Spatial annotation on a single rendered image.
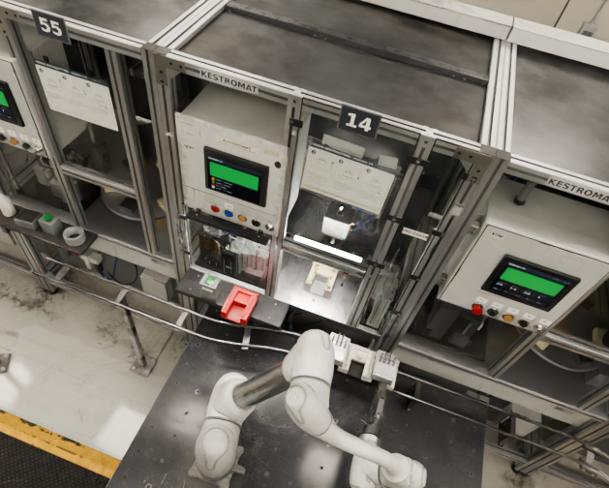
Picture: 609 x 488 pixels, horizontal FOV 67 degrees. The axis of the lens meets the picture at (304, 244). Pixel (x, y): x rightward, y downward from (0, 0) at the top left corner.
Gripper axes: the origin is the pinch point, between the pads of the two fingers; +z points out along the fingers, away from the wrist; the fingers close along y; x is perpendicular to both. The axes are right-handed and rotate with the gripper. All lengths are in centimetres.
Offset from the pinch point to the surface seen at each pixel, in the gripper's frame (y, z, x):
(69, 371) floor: -93, -11, 170
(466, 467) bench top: -22, -10, -49
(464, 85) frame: 110, 65, 13
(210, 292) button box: 6, 15, 87
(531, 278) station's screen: 74, 22, -28
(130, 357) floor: -92, 9, 141
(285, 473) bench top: -23, -39, 28
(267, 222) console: 53, 27, 67
